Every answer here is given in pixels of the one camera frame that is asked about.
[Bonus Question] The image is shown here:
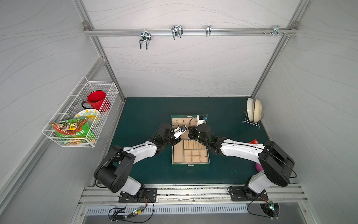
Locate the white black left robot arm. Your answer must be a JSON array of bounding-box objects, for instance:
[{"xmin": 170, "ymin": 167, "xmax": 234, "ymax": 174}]
[{"xmin": 93, "ymin": 123, "xmax": 187, "ymax": 198}]

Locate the white wire basket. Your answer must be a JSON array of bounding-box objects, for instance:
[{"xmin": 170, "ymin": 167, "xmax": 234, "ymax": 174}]
[{"xmin": 42, "ymin": 77, "xmax": 118, "ymax": 147}]

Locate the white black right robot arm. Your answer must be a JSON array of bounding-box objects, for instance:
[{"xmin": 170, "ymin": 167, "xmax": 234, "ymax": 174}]
[{"xmin": 188, "ymin": 124, "xmax": 295, "ymax": 199}]

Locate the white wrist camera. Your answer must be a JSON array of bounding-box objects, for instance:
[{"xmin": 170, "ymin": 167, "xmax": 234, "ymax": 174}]
[
  {"xmin": 196, "ymin": 115, "xmax": 208, "ymax": 126},
  {"xmin": 173, "ymin": 125, "xmax": 187, "ymax": 139}
]

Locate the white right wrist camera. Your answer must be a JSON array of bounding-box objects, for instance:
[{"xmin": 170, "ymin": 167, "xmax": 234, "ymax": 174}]
[{"xmin": 196, "ymin": 115, "xmax": 208, "ymax": 126}]

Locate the magenta round object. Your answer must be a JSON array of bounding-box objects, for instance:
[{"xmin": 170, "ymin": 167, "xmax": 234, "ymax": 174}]
[{"xmin": 255, "ymin": 163, "xmax": 263, "ymax": 172}]

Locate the cable bundle with electronics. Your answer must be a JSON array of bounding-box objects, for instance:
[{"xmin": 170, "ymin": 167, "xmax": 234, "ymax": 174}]
[{"xmin": 108, "ymin": 195, "xmax": 155, "ymax": 224}]

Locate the green jewelry box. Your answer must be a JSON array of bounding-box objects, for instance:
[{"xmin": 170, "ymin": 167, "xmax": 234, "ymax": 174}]
[{"xmin": 171, "ymin": 115, "xmax": 210, "ymax": 166}]

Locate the metal loop hook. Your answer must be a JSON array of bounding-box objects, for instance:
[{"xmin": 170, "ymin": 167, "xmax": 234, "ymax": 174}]
[{"xmin": 171, "ymin": 25, "xmax": 184, "ymax": 40}]

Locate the patterned plate in basket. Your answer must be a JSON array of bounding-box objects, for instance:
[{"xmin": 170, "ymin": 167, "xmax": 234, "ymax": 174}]
[{"xmin": 73, "ymin": 109, "xmax": 100, "ymax": 126}]

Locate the metal double hook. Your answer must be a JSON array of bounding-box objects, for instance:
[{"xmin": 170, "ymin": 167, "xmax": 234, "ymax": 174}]
[{"xmin": 139, "ymin": 30, "xmax": 152, "ymax": 50}]

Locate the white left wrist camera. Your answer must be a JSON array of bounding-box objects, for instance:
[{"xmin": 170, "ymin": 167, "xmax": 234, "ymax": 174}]
[{"xmin": 173, "ymin": 125, "xmax": 187, "ymax": 139}]

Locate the red snack packet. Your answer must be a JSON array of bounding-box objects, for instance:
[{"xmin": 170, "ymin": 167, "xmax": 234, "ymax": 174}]
[{"xmin": 250, "ymin": 139, "xmax": 259, "ymax": 144}]

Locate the cream plate in rack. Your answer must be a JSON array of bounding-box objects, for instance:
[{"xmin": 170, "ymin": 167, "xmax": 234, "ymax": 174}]
[{"xmin": 254, "ymin": 99, "xmax": 263, "ymax": 123}]

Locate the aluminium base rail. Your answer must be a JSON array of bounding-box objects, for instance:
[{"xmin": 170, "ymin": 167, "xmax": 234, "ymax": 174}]
[{"xmin": 78, "ymin": 184, "xmax": 308, "ymax": 206}]

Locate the metal bracket hook right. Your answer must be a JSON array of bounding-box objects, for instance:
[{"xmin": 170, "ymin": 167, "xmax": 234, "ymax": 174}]
[{"xmin": 263, "ymin": 25, "xmax": 288, "ymax": 37}]

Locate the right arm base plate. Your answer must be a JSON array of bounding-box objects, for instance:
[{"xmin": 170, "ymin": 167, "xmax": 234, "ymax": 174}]
[{"xmin": 227, "ymin": 186, "xmax": 269, "ymax": 202}]

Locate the aluminium crossbar rail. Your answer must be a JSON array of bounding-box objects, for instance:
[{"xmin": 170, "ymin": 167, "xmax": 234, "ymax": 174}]
[{"xmin": 84, "ymin": 28, "xmax": 299, "ymax": 37}]

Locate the green snack bag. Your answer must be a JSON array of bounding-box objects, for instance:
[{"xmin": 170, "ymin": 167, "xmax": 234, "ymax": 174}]
[{"xmin": 49, "ymin": 117, "xmax": 97, "ymax": 141}]

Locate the small metal hook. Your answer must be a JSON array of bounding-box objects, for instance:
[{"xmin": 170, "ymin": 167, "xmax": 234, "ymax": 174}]
[{"xmin": 206, "ymin": 25, "xmax": 211, "ymax": 37}]

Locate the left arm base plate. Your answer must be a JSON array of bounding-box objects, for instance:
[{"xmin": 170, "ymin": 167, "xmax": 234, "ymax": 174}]
[{"xmin": 118, "ymin": 187, "xmax": 158, "ymax": 203}]

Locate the red mug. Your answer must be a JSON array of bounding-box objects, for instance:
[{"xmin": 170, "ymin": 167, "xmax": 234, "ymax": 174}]
[{"xmin": 81, "ymin": 90, "xmax": 111, "ymax": 112}]

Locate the white plate in rack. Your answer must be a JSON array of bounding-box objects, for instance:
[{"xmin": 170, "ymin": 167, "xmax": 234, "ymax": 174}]
[{"xmin": 247, "ymin": 98, "xmax": 255, "ymax": 122}]

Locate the metal plate rack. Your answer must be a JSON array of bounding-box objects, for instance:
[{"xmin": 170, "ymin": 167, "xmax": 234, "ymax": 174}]
[{"xmin": 242, "ymin": 111, "xmax": 264, "ymax": 129}]

